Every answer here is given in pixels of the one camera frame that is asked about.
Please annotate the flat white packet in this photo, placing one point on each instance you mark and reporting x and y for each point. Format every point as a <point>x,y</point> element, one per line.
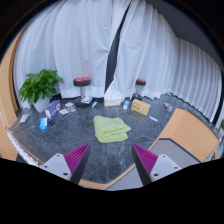
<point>24,118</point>

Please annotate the yellow box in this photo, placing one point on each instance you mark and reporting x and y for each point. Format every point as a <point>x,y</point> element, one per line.
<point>140,107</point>

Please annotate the blue and white packet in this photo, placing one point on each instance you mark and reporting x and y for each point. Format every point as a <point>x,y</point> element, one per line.
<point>43,124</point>

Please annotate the small white packet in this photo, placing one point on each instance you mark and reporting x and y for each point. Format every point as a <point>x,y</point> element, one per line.
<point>64,111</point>

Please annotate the purple box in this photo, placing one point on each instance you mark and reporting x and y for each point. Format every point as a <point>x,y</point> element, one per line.
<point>52,109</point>

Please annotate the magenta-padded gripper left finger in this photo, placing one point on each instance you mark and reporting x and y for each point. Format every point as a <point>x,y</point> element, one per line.
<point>76,158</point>

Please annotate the white curtain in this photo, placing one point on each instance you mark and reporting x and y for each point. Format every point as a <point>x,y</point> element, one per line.
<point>160,56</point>
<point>76,43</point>

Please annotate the flat white and blue box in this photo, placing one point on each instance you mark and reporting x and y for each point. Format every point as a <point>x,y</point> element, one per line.
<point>87,100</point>

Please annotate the green potted plant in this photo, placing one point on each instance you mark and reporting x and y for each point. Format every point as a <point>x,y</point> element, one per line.
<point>40,86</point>

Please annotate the white tube with teal cap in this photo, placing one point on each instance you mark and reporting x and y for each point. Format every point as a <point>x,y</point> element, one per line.
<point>94,104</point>

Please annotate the small purple jar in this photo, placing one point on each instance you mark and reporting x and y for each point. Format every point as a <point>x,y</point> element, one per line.
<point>169,108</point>

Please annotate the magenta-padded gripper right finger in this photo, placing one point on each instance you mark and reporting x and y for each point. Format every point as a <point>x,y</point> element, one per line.
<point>146,158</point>

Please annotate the light green towel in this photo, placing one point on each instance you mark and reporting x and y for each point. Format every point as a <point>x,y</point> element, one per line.
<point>110,128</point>

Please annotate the white and orange tissue box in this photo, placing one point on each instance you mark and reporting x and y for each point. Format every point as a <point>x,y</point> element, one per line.
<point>112,101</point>

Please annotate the small blue and white box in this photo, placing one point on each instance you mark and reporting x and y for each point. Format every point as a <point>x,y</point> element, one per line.
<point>126,104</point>

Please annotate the small white tube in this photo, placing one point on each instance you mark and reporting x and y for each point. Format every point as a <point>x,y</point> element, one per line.
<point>153,118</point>

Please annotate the black stool with red seat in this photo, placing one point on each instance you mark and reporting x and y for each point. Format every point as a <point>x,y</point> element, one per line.
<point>82,81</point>
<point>140,81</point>

